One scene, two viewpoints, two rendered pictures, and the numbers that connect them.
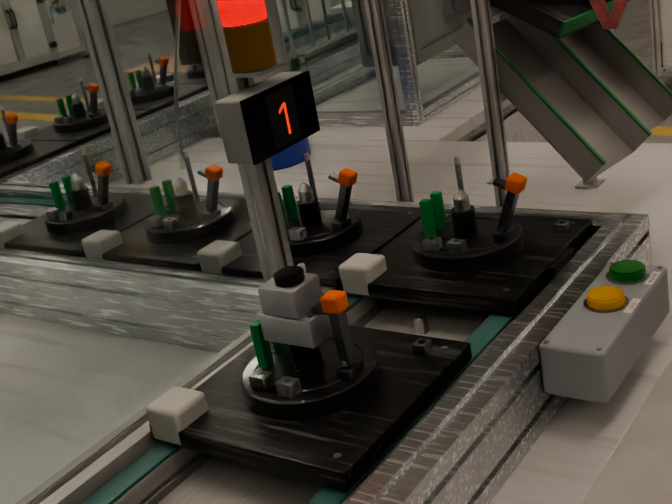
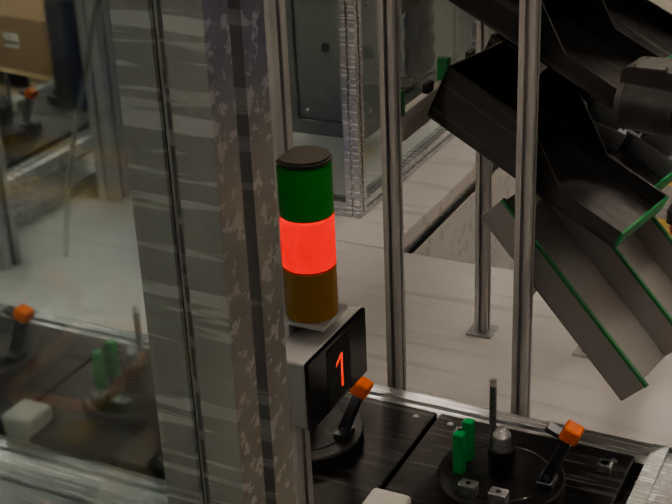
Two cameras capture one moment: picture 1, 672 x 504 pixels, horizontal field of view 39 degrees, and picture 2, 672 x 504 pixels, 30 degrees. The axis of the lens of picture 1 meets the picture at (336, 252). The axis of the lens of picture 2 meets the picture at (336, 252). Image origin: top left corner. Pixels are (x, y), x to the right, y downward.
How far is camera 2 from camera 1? 0.42 m
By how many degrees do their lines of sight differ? 11
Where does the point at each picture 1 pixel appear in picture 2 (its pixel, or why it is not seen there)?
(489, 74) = (525, 270)
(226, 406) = not seen: outside the picture
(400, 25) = (352, 100)
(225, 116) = not seen: hidden behind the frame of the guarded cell
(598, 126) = (630, 324)
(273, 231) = (301, 482)
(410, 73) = (358, 157)
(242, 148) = (296, 411)
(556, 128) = (594, 338)
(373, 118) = not seen: hidden behind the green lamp
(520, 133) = (469, 223)
